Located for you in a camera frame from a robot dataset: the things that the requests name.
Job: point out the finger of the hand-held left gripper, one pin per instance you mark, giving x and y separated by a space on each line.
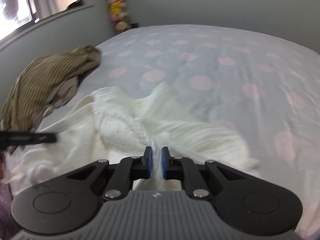
30 138

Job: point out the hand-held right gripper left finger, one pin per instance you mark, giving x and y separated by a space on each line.
149 163

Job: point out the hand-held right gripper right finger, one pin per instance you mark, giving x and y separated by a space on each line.
164 164

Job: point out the white crinkled garment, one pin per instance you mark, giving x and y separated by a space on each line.
117 127

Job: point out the beige cloth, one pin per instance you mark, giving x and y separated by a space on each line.
65 91

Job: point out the olive striped shirt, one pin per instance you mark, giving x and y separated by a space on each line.
42 80

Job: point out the purple cloth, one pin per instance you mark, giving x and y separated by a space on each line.
6 212

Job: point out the window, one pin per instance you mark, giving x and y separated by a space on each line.
15 5

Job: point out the column of plush toys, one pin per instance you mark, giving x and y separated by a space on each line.
117 5

